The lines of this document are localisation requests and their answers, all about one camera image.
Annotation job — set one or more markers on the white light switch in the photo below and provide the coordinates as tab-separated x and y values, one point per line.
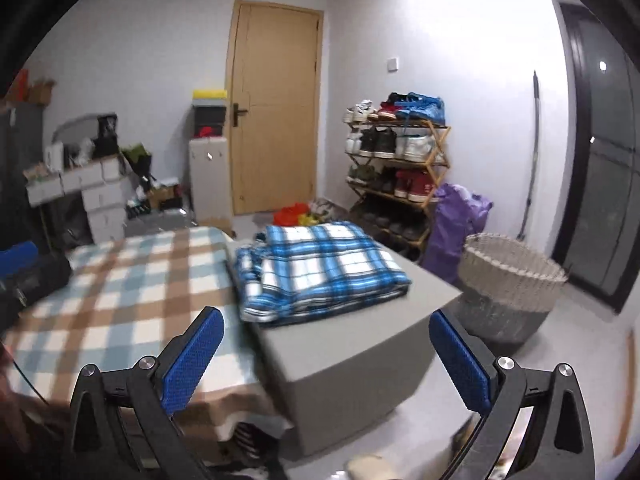
392	63

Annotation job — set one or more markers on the long grey pole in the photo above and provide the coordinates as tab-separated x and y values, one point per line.
536	135

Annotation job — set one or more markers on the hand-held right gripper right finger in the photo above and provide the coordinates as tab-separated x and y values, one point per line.
460	360

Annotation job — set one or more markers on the yellow bag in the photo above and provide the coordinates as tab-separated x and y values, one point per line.
307	220

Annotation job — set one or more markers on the beige slipper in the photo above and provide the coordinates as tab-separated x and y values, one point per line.
372	467

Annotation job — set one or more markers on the red bag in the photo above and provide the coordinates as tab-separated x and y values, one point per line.
290	215

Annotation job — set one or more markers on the black bag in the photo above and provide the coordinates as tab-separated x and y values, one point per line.
106	137

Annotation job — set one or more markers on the dark grey wardrobe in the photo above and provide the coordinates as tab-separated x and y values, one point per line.
22	160

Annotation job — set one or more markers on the small cardboard box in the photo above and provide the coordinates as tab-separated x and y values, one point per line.
162	197

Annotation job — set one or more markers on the grey storage box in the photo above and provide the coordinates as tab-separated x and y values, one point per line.
350	360

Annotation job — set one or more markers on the arched mirror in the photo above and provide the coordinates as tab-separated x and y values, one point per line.
75	132

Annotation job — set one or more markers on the stack of boxes yellow lid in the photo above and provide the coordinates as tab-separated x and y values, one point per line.
210	115

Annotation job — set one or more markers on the purple bag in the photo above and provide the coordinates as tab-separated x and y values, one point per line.
450	230

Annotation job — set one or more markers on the white drawer desk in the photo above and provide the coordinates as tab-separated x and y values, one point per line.
105	210

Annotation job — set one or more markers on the open cardboard box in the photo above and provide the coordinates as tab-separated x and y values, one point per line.
42	92

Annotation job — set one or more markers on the wooden door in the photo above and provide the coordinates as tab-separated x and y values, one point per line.
275	135

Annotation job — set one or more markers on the white cabinet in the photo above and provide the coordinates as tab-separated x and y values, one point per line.
210	185

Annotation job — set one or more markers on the dark glass door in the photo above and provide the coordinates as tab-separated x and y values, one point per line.
600	185

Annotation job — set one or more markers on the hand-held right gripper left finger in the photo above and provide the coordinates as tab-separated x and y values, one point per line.
192	360

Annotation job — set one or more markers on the blue plaid shirt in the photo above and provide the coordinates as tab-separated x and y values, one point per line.
320	270

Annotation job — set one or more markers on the green and black bundle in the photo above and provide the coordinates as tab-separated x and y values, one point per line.
136	162

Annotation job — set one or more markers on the brown and blue checked blanket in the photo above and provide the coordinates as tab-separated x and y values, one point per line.
125	285

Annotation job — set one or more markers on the wooden shoe rack with shoes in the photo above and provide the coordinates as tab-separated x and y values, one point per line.
382	142

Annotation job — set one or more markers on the woven laundry basket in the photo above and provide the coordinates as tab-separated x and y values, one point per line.
505	280

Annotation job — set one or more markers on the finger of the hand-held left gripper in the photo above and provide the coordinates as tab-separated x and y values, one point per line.
17	258

